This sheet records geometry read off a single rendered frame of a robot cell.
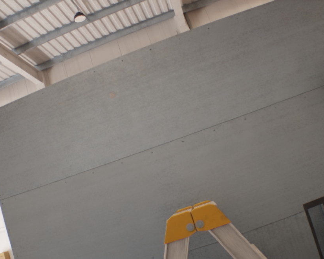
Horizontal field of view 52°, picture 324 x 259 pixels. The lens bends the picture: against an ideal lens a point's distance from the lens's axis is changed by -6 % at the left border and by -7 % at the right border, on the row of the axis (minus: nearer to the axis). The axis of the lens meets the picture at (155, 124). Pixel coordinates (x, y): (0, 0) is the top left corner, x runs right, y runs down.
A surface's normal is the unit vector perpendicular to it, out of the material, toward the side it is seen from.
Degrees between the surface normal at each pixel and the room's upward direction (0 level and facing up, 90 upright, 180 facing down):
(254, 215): 90
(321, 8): 90
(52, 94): 90
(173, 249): 88
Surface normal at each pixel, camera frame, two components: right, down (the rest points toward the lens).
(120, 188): -0.18, -0.16
